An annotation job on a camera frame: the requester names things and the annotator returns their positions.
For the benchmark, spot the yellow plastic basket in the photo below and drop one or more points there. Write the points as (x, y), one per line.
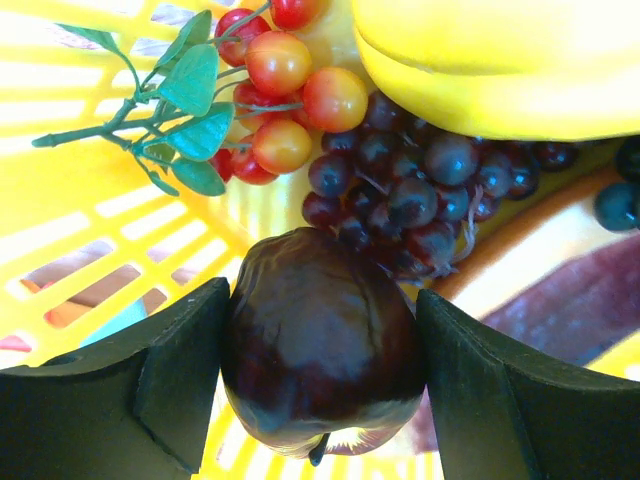
(85, 233)

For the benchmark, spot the dark grape bunch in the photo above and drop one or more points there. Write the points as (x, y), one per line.
(410, 196)

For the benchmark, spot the yellow banana bunch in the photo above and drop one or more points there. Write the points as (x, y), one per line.
(515, 70)

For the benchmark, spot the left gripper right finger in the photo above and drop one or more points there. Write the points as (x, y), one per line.
(503, 410)

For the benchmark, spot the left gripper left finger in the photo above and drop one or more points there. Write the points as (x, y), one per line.
(134, 405)

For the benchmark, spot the cherry sprig with leaves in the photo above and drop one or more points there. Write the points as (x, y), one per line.
(235, 95)

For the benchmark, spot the dark red plum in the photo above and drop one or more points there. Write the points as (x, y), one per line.
(320, 353)

